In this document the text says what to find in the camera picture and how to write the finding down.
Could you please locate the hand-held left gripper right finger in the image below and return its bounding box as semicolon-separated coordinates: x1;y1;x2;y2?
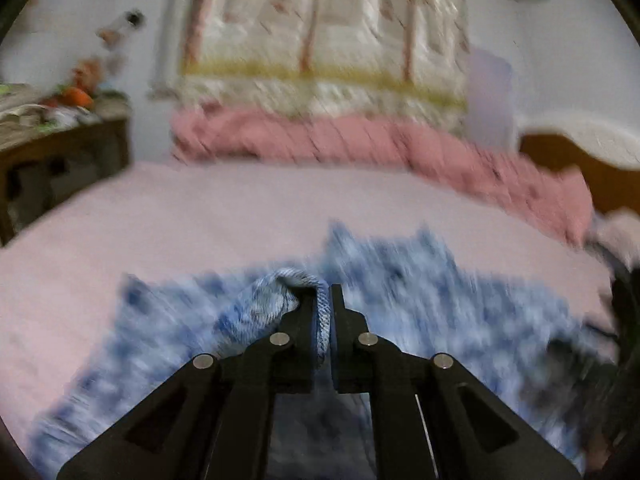
330;284;582;480

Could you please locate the orange plush toy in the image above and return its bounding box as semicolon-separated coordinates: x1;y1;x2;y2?
60;86;95;107

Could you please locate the lilac wall sheet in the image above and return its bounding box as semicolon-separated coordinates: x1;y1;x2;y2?
467;47;516;148

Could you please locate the pink checked quilt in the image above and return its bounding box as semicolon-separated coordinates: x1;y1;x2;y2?
170;107;593;246

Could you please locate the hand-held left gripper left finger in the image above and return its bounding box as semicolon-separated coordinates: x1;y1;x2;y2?
56;290;326;480

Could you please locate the pink desk lamp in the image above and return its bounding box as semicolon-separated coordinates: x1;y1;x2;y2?
97;9;146;48

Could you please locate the white brown bed headboard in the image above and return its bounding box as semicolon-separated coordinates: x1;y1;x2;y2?
515;115;640;216

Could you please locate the white frame window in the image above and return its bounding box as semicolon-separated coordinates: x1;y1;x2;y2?
150;0;195;98

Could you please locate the tree print curtain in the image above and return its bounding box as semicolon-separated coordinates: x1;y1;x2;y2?
177;0;471;126

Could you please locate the dark wooden desk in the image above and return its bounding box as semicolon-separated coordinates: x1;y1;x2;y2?
0;105;131;246

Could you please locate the blue plaid shirt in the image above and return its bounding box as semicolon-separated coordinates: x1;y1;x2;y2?
30;220;618;480

